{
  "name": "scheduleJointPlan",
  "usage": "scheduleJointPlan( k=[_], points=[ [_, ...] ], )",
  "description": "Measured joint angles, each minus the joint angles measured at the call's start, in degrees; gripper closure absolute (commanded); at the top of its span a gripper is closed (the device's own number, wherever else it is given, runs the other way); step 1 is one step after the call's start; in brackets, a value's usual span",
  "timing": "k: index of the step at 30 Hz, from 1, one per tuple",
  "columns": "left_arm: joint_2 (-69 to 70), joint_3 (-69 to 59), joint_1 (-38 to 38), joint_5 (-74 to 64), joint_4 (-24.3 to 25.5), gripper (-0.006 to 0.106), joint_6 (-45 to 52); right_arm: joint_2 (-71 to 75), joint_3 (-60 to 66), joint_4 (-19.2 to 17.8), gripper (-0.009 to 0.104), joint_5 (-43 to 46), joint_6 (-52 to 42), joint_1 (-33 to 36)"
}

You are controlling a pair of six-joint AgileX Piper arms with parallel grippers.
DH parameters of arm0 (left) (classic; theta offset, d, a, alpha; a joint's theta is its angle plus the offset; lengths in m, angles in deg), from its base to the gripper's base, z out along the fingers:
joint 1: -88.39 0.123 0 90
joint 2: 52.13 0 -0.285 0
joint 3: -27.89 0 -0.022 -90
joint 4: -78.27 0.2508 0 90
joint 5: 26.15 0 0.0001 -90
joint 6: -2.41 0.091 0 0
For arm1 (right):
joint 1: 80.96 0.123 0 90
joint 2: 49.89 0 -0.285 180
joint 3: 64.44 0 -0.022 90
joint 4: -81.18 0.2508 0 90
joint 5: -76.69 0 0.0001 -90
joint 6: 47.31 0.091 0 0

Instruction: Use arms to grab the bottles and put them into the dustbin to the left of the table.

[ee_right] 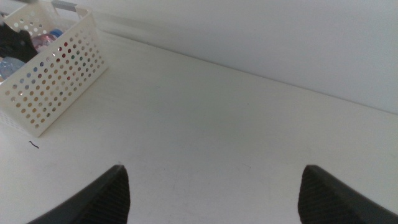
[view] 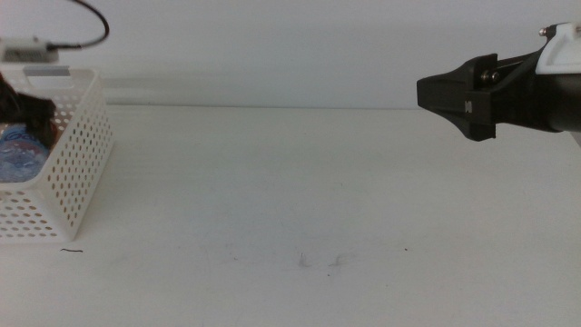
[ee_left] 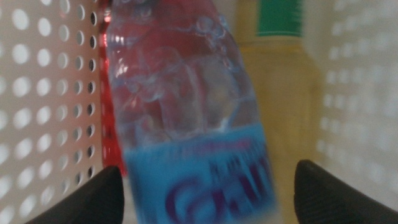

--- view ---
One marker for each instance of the white perforated plastic basket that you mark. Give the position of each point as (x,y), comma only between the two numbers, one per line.
(72,181)

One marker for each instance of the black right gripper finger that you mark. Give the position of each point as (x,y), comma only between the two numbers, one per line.
(454,95)

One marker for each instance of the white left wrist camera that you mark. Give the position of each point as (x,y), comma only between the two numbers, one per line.
(27,51)

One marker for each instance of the white wall trunking strip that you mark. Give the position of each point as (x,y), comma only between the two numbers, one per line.
(181,91)

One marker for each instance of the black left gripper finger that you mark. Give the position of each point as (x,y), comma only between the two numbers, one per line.
(38,115)

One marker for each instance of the clear water bottle blue label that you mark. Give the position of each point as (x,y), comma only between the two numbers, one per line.
(20,156)

